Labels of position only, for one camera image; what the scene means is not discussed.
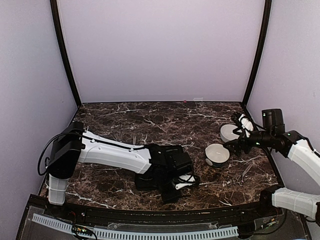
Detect silver scissors left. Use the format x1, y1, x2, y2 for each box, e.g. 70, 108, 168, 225
132, 133, 137, 145

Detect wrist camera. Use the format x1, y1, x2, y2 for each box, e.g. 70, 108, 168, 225
166, 152, 193, 176
261, 108, 285, 136

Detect white and teal bowl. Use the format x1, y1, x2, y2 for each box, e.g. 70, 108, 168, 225
205, 143, 230, 168

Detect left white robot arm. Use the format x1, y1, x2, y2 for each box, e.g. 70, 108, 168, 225
38, 121, 200, 218

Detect black frame post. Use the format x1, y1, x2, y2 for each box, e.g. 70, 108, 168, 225
241, 0, 272, 108
49, 0, 82, 108

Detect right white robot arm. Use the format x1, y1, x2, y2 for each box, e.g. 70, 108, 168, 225
223, 108, 320, 224

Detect silver scissors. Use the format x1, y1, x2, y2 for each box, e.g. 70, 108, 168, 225
132, 133, 137, 145
237, 163, 253, 186

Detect black front rail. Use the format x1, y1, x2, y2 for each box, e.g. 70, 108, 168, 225
14, 193, 313, 240

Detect right black frame post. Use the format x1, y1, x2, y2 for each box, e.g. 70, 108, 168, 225
241, 0, 272, 108

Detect plain white bowl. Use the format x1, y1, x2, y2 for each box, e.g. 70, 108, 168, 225
220, 124, 241, 143

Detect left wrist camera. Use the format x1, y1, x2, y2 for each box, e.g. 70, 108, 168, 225
166, 152, 193, 176

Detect left black frame post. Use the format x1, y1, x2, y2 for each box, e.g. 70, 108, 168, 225
49, 0, 82, 108

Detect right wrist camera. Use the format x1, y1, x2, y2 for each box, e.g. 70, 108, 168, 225
261, 108, 285, 136

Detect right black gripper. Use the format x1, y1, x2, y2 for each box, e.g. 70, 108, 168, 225
223, 127, 275, 157

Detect white slotted cable duct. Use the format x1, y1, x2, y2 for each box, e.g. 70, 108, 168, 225
31, 213, 239, 240

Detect black zippered tool case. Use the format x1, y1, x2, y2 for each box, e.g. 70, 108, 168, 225
134, 144, 193, 191

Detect silver scissors right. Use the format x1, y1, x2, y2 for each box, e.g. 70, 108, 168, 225
237, 163, 253, 186

